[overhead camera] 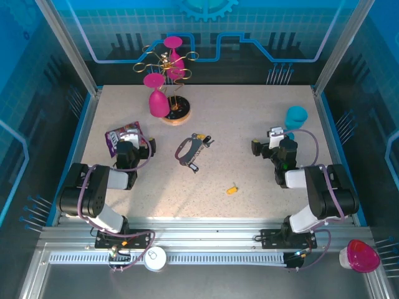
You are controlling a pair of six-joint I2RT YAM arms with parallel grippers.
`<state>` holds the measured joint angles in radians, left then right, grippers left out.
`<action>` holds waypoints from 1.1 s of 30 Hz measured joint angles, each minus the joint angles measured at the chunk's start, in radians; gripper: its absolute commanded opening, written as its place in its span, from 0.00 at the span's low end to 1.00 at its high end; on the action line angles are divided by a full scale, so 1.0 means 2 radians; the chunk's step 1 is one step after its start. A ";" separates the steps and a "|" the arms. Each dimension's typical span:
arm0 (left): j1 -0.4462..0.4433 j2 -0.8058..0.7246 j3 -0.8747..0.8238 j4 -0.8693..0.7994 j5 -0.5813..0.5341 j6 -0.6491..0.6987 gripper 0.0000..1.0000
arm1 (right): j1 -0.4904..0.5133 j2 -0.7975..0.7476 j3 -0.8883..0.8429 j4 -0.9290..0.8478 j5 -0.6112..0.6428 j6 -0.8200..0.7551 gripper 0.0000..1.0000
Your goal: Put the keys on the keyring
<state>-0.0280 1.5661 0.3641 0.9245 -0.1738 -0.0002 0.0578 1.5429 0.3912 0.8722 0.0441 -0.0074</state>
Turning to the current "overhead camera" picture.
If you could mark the keyring with keys and tags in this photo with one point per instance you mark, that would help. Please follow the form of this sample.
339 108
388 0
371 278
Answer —
190 152

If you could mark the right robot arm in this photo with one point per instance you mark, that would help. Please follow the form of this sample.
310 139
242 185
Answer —
330 193

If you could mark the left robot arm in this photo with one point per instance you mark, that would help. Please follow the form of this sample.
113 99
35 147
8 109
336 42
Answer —
93 193

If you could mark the purple candy bag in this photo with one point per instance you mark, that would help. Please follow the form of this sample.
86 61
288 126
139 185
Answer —
113 140

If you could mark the teal wine glass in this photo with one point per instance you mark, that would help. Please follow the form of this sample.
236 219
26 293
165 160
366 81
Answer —
296 116

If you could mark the pink wine glass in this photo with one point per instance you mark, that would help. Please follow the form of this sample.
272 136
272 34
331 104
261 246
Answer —
158 104
173 42

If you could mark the white round cap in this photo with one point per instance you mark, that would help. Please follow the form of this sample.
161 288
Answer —
155 258

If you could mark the pink plastic cup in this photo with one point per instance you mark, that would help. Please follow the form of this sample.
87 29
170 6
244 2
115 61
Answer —
361 255

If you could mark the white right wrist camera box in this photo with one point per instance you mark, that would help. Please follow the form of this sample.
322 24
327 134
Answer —
275 138

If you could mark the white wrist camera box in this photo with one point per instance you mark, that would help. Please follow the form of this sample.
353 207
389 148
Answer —
275 138
131 139

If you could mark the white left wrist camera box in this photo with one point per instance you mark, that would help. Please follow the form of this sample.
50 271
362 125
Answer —
131 139

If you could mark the aluminium side rail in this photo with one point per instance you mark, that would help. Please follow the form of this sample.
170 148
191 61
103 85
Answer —
85 124
326 124

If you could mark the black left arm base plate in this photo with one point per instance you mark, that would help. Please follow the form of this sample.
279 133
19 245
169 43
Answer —
140 238

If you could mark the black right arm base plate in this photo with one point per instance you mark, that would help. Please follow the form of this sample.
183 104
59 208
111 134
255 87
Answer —
271 238

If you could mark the aluminium mounting rail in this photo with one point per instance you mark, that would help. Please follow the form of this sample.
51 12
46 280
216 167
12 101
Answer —
202 233

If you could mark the black electronics mount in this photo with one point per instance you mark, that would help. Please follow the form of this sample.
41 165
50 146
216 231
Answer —
120 261
294 261

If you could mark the aluminium frame post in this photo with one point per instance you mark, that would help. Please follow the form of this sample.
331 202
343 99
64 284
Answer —
339 46
68 50

